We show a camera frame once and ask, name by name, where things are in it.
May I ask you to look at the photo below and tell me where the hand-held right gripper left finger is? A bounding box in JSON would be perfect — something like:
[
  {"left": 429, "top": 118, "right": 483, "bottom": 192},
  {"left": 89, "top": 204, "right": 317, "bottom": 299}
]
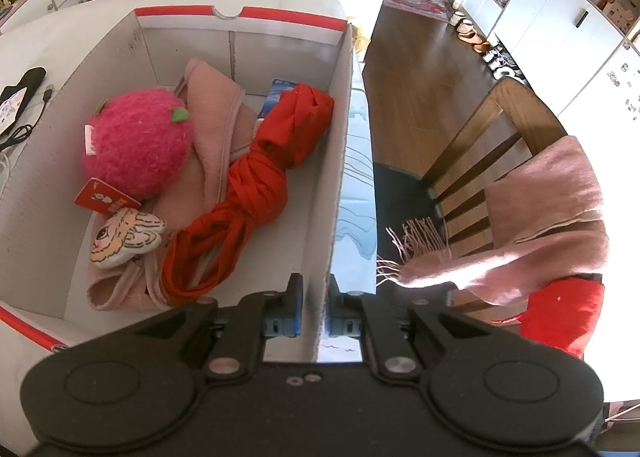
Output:
[{"left": 132, "top": 272, "right": 305, "bottom": 382}]

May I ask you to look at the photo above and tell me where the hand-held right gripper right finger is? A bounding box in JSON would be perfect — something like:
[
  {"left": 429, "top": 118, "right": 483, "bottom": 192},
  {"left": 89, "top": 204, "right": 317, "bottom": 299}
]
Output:
[{"left": 326, "top": 273, "right": 495, "bottom": 383}]

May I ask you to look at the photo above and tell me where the red and white cardboard box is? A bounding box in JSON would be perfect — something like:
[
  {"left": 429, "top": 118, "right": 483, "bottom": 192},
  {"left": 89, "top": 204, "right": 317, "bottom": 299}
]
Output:
[{"left": 0, "top": 4, "right": 357, "bottom": 363}]

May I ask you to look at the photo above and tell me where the red knit scarf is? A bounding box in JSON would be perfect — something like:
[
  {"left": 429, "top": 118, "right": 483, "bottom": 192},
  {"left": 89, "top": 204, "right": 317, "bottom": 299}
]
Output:
[{"left": 161, "top": 83, "right": 335, "bottom": 299}]

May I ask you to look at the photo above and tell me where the cartoon face plush pendant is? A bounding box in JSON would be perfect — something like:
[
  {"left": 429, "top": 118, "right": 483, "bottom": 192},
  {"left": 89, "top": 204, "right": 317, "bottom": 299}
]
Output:
[{"left": 89, "top": 207, "right": 167, "bottom": 270}]

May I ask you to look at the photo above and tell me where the pink towel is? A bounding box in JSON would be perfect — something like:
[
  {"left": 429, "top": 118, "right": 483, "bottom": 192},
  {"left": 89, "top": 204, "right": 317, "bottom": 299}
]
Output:
[{"left": 86, "top": 57, "right": 261, "bottom": 313}]

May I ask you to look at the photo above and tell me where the pink plush strawberry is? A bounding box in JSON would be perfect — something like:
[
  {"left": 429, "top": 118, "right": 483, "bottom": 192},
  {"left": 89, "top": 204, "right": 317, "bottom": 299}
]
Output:
[{"left": 74, "top": 90, "right": 196, "bottom": 216}]

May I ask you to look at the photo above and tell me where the black USB cable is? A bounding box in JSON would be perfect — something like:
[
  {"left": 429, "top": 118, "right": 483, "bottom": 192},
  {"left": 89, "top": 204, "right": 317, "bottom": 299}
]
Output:
[{"left": 0, "top": 84, "right": 55, "bottom": 153}]

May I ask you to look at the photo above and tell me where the black seat cushion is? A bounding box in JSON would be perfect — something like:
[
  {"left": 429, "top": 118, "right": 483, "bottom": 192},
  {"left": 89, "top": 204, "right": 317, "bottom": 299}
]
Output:
[{"left": 372, "top": 162, "right": 446, "bottom": 288}]

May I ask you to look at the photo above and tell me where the blue and white carton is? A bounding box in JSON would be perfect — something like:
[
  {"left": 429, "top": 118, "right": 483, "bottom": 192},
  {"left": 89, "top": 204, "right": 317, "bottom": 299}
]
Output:
[{"left": 256, "top": 80, "right": 301, "bottom": 123}]

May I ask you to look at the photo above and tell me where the red garment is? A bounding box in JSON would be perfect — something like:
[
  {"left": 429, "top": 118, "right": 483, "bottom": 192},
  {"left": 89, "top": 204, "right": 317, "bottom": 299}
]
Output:
[{"left": 492, "top": 274, "right": 606, "bottom": 360}]

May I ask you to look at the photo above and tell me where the pink fringed scarf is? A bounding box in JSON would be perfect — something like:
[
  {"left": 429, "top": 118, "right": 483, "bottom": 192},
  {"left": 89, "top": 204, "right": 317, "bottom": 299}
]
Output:
[{"left": 375, "top": 134, "right": 611, "bottom": 308}]

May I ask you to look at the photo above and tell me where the wooden chair with black seat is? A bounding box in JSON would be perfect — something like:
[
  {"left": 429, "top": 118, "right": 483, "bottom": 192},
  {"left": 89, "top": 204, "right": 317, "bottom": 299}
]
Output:
[{"left": 372, "top": 77, "right": 571, "bottom": 318}]

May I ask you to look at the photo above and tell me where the row of shoes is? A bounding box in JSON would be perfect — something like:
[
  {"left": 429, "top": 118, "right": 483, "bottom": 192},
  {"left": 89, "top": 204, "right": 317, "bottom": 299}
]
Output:
[{"left": 447, "top": 10, "right": 528, "bottom": 85}]

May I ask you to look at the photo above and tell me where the low white cabinet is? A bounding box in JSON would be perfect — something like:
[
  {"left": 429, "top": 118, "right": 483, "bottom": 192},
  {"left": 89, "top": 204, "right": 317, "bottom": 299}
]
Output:
[{"left": 457, "top": 0, "right": 501, "bottom": 28}]

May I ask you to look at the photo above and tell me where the white sticker-covered cabinet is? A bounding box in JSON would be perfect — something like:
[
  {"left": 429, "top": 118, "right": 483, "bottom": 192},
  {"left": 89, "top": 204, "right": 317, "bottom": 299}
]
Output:
[{"left": 555, "top": 32, "right": 640, "bottom": 138}]

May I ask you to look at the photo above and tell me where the black white printed pouch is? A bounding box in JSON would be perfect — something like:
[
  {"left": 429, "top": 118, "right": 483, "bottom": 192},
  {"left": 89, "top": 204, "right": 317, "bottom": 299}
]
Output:
[{"left": 0, "top": 66, "right": 48, "bottom": 140}]

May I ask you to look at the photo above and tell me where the white cabinet with black handles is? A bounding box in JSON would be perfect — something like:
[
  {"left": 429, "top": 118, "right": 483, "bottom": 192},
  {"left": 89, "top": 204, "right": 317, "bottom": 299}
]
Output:
[{"left": 492, "top": 0, "right": 626, "bottom": 103}]

